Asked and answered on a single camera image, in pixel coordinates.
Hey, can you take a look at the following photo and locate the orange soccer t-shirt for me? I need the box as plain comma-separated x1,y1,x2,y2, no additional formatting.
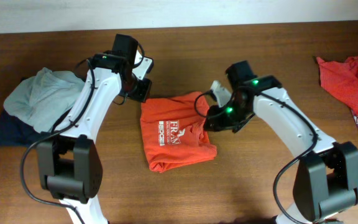
140,91,217,173

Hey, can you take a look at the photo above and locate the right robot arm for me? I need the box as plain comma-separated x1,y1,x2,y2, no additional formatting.
204,61,358,224

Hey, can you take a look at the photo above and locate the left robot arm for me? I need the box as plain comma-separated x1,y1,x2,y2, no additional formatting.
33,34,154,223

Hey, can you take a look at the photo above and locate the light grey folded shirt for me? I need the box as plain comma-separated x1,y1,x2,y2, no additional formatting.
3,68,85,133

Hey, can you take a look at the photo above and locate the dark navy folded garment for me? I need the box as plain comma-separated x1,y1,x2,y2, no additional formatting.
0,110,51,147

